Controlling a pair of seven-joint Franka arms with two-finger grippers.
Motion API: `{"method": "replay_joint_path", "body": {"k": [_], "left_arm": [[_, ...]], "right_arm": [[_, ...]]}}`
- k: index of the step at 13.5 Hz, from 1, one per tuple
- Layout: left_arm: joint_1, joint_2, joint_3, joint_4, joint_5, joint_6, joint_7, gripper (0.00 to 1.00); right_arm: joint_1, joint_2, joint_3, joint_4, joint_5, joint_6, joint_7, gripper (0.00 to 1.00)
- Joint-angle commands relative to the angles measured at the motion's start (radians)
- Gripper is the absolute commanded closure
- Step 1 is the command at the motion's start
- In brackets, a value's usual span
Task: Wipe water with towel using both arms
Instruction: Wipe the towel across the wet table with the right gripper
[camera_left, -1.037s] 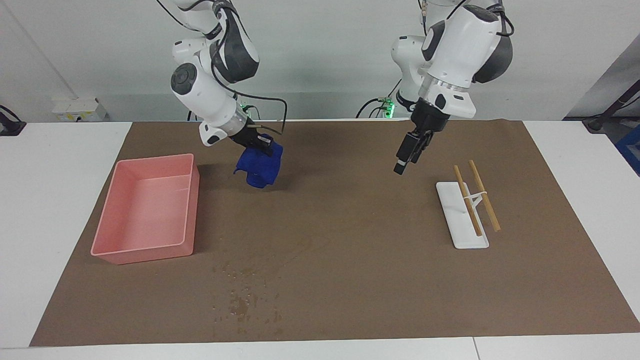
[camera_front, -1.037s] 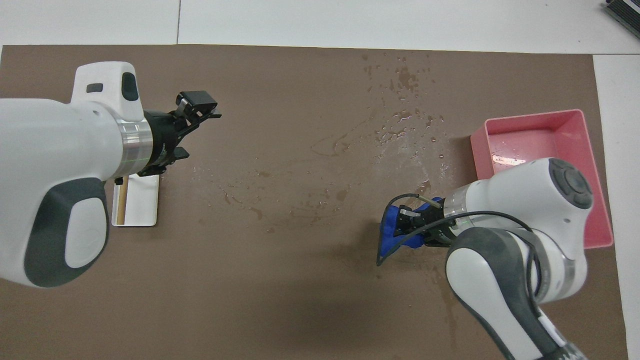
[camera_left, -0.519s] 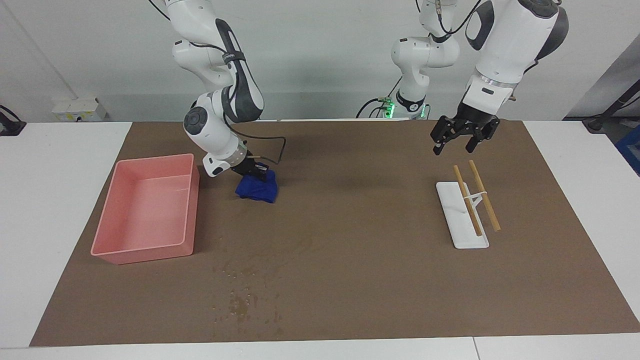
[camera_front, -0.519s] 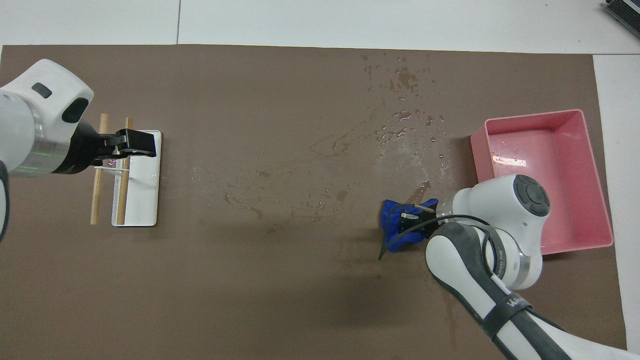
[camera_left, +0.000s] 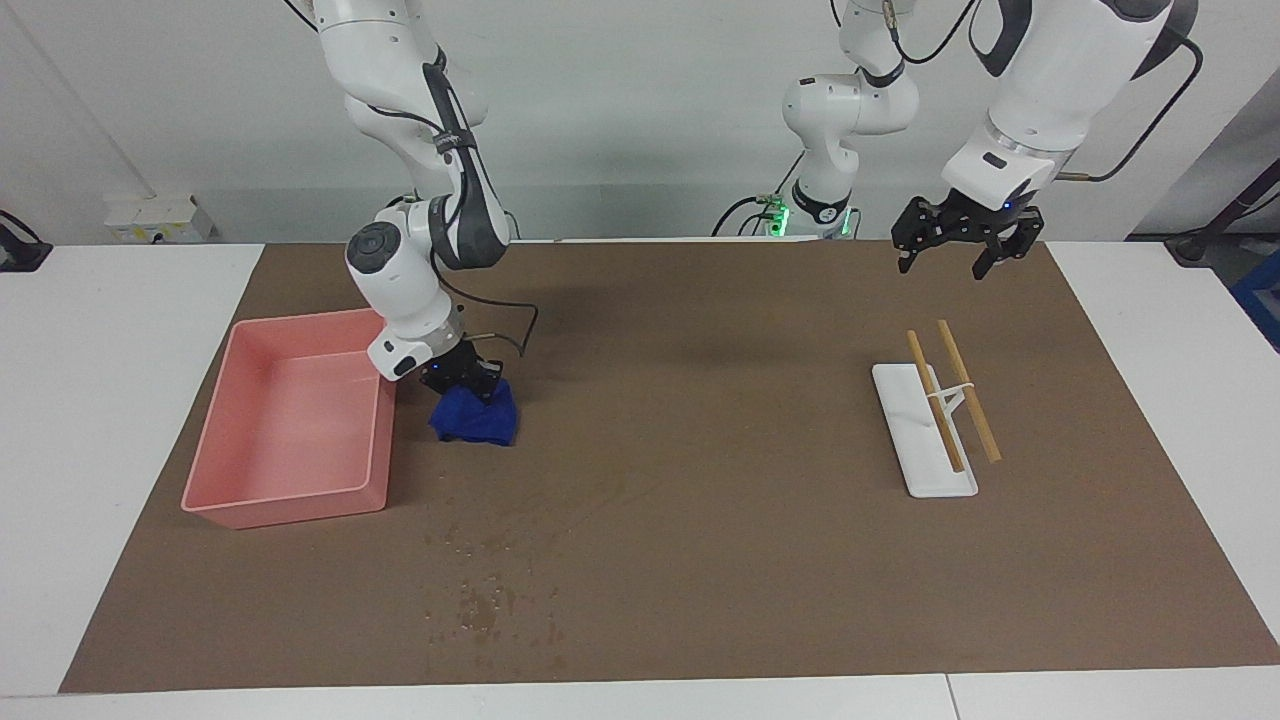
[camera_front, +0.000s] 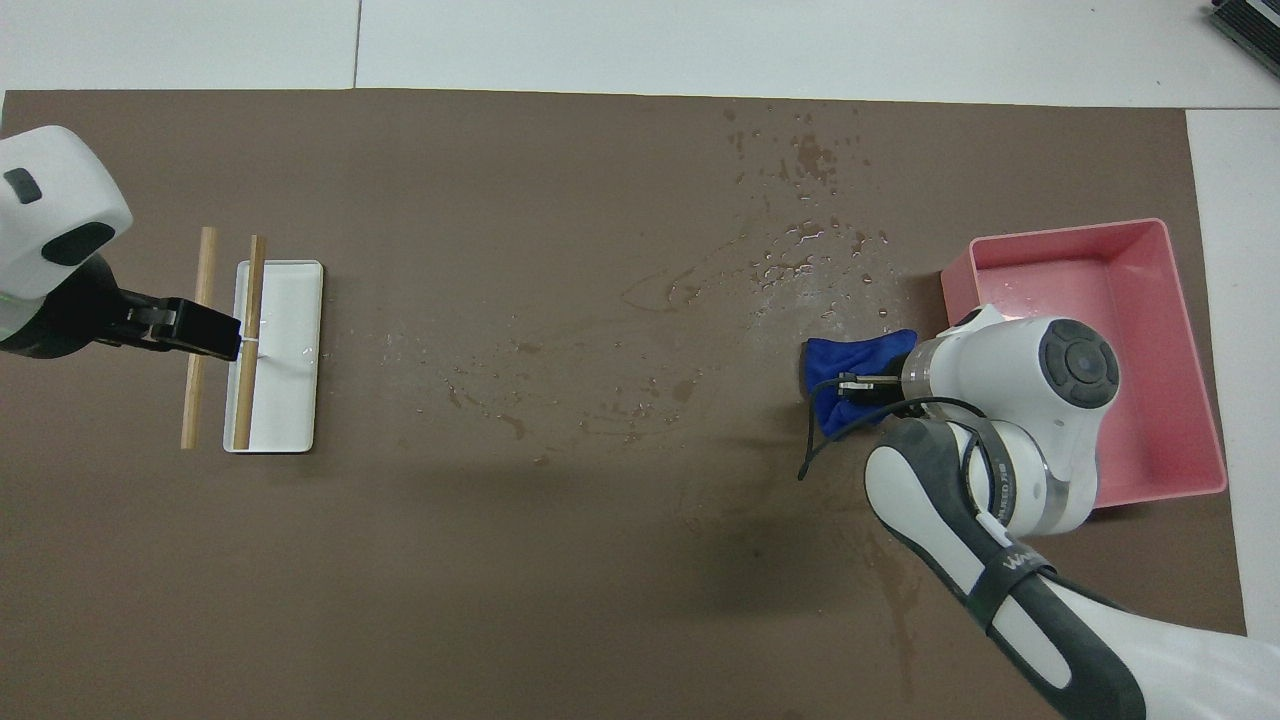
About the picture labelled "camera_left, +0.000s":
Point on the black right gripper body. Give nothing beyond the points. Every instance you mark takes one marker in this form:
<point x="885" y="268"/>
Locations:
<point x="460" y="368"/>

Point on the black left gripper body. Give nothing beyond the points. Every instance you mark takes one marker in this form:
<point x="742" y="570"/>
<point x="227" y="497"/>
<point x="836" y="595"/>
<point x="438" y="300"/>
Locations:
<point x="975" y="218"/>

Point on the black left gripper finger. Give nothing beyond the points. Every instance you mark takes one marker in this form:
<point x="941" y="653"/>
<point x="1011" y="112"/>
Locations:
<point x="908" y="252"/>
<point x="1005" y="255"/>

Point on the blue towel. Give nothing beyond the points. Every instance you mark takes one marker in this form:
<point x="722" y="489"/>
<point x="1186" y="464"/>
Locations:
<point x="478" y="420"/>

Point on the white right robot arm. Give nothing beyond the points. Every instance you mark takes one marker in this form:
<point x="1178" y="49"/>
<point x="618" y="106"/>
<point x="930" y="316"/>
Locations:
<point x="400" y="270"/>

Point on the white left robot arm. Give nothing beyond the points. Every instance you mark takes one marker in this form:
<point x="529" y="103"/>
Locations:
<point x="1060" y="80"/>

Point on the white towel rack base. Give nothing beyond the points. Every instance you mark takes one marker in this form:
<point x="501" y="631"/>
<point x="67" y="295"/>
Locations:
<point x="925" y="450"/>

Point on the long wooden rack rod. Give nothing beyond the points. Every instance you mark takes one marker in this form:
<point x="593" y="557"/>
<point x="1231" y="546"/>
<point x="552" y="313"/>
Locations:
<point x="975" y="400"/>

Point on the short wooden rack rod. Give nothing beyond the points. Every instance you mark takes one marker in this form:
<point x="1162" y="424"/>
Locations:
<point x="935" y="400"/>

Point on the pink plastic bin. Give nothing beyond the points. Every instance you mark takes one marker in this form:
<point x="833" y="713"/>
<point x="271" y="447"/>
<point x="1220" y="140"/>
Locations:
<point x="290" y="420"/>

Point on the black stand with pole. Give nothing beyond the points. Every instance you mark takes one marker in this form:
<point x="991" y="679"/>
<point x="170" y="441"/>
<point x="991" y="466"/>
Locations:
<point x="1215" y="225"/>

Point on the blue crate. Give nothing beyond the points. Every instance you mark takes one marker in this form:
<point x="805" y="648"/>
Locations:
<point x="1262" y="300"/>

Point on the brown table mat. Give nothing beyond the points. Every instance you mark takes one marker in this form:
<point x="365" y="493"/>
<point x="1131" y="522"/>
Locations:
<point x="700" y="560"/>

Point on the black clamp on table edge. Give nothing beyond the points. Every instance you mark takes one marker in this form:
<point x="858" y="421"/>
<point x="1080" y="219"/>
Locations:
<point x="18" y="250"/>

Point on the white wall socket box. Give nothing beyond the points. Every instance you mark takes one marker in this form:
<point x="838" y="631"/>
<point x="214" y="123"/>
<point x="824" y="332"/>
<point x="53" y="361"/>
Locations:
<point x="155" y="218"/>

